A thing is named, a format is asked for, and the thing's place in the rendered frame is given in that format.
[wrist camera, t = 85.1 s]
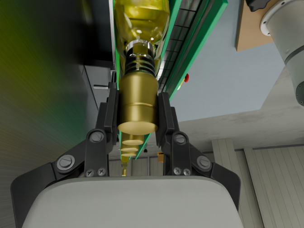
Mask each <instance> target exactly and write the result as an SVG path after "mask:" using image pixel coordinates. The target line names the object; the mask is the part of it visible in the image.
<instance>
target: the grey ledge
mask: <svg viewBox="0 0 304 228"><path fill-rule="evenodd" d="M84 66H85V70H86V73H87V75H88V79H89V82H90V85H91V88H92V91H93V94H94V97H95V101H96V104H97V107H98V110H99V107H100V103H101V102H105V103H106V101H107V97H109V93H108V90H104V89H94V85H104V86H108V83H109V82H111V74H110V67H111V66H113V62H111V61H103V60H95V59H85V64H84Z"/></svg>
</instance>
